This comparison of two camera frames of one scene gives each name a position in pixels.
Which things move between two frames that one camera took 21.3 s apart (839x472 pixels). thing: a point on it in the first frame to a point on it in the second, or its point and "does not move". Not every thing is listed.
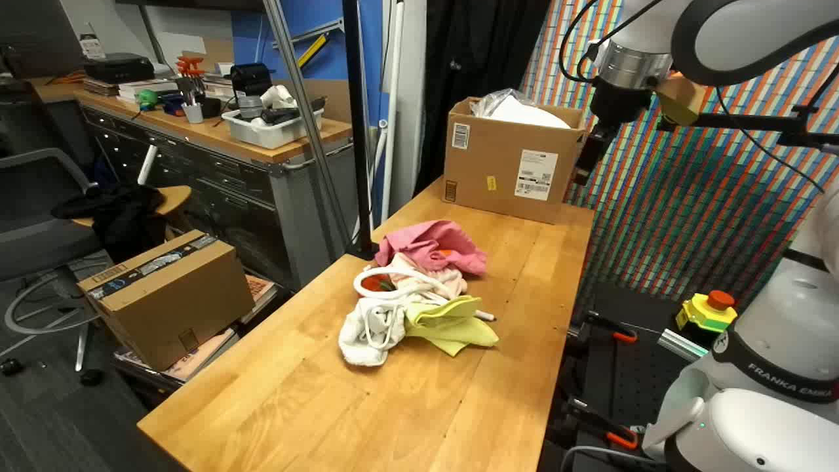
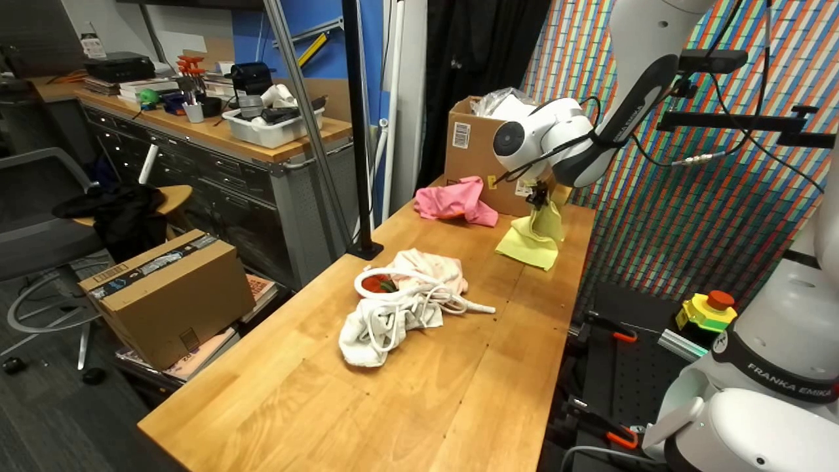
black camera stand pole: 365,242 does not move
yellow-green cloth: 450,323 to 534,240
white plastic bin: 268,128 does not move
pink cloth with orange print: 440,244 to 461,197
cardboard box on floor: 175,297 does not move
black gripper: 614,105 to 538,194
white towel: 373,331 does not move
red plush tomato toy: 378,281 does not move
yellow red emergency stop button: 711,310 does not move
